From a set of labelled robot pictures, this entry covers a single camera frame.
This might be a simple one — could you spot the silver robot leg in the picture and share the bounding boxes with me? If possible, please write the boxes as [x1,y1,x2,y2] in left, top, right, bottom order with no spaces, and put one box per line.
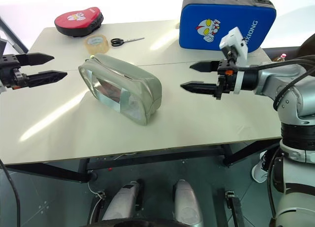
[101,179,144,223]
[171,178,204,227]

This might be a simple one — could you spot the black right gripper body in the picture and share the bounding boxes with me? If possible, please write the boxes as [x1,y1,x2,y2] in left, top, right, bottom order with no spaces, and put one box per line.
[213,59,239,100]

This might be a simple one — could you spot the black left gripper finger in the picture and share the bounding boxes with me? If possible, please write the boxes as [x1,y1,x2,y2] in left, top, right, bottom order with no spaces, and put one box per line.
[17,52,55,66]
[24,70,68,88]

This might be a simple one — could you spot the blue cartoon kick pad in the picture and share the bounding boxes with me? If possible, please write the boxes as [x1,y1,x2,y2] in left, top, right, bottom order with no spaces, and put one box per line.
[178,0,278,53]

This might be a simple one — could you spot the silver left robot leg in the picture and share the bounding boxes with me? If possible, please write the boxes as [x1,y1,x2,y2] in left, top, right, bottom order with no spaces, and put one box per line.
[101,179,144,223]

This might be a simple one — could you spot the black floor stand foot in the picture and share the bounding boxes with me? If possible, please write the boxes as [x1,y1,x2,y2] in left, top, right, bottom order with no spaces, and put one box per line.
[90,190,107,223]
[216,189,247,227]

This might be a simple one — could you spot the black handled scissors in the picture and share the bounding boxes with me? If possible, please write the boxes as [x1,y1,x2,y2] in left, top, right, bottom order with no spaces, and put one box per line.
[110,36,145,48]

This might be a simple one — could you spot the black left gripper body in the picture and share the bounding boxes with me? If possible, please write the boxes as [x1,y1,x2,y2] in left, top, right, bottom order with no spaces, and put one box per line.
[0,54,31,90]

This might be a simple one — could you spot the silver right robot leg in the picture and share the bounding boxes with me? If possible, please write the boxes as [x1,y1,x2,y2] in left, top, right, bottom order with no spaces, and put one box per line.
[171,178,204,227]

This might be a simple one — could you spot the black floor cable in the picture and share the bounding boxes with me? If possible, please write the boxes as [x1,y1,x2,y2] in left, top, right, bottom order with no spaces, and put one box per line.
[0,160,21,227]

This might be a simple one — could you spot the black metal table frame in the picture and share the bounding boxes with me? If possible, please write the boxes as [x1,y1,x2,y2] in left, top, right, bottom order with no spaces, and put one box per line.
[4,141,282,184]

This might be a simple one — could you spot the red black punch mitt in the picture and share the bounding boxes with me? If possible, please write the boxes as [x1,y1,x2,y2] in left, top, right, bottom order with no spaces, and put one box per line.
[54,6,104,38]

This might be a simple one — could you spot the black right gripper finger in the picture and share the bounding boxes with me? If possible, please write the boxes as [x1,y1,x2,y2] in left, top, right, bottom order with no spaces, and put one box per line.
[189,60,220,74]
[180,81,219,96]

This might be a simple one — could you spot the plastic drink bottle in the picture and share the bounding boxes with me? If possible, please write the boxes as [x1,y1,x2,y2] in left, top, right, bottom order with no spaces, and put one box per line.
[272,53,287,63]

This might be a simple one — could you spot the white black sneaker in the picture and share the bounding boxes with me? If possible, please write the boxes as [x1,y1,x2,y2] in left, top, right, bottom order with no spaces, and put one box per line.
[251,150,272,184]

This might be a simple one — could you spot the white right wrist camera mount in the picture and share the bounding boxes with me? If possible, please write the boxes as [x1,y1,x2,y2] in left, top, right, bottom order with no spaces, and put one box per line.
[219,27,249,95]

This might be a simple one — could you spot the thin white cable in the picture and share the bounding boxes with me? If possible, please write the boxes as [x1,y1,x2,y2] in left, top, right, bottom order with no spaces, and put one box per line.
[87,179,105,203]

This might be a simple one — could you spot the grey transparent toiletry pouch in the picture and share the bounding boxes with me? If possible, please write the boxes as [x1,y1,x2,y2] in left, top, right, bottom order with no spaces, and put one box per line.
[78,53,163,127]

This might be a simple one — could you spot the dark brown round object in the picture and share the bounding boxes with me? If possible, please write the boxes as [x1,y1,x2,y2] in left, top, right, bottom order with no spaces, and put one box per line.
[298,32,315,58]

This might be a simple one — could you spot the black slanted stand bar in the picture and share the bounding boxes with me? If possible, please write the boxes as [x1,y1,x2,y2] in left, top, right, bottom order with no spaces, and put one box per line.
[0,15,30,54]

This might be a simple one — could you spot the clear packing tape roll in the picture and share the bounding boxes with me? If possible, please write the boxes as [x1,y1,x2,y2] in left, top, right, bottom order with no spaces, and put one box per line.
[84,33,110,55]

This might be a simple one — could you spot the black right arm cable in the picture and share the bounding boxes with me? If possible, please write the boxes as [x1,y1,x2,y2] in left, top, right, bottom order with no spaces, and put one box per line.
[236,58,315,111]

